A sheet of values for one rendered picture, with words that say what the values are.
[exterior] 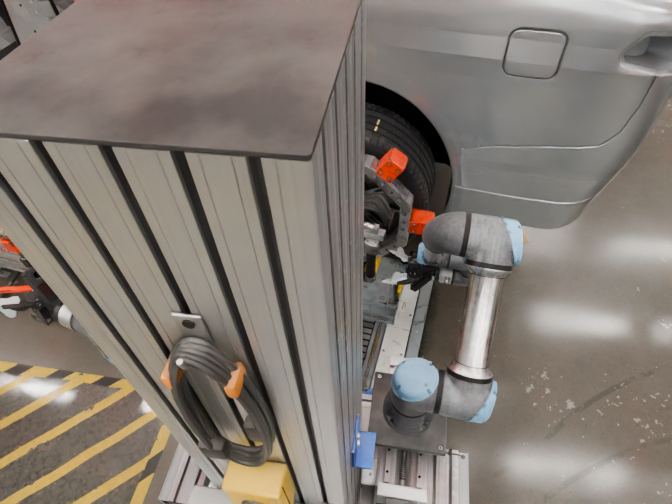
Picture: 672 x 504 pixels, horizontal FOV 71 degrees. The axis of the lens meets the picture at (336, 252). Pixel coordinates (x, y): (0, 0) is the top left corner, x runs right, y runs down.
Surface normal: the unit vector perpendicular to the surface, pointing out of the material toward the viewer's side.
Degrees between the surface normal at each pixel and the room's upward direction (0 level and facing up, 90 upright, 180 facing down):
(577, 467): 0
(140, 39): 0
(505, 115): 90
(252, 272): 90
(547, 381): 0
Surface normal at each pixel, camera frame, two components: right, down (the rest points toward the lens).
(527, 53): -0.29, 0.73
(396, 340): -0.04, -0.65
